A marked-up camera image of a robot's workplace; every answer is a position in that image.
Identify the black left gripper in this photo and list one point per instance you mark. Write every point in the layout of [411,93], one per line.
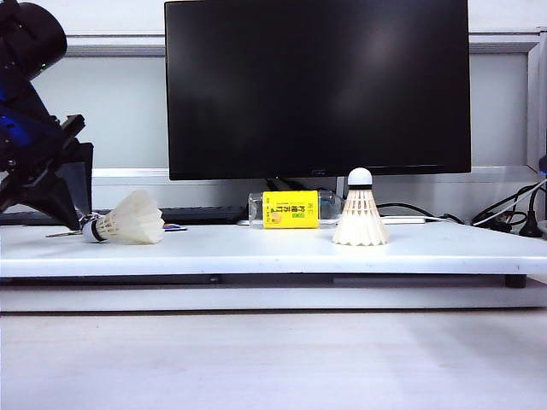
[25,141]

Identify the white feather shuttlecock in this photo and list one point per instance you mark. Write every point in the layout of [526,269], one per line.
[361,222]
[137,222]

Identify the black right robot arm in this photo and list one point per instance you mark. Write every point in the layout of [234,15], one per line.
[542,164]

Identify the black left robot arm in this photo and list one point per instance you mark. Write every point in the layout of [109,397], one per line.
[30,34]

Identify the black computer keyboard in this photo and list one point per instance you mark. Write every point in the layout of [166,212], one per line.
[201,214]

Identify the white raised desk board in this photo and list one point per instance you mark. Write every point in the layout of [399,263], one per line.
[256,252]

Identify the clear bottle with yellow label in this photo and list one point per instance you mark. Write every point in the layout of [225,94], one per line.
[290,209]

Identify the black AOC computer monitor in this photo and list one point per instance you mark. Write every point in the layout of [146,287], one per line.
[316,85]

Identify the aluminium partition frame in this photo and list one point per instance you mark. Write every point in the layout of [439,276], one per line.
[534,107]

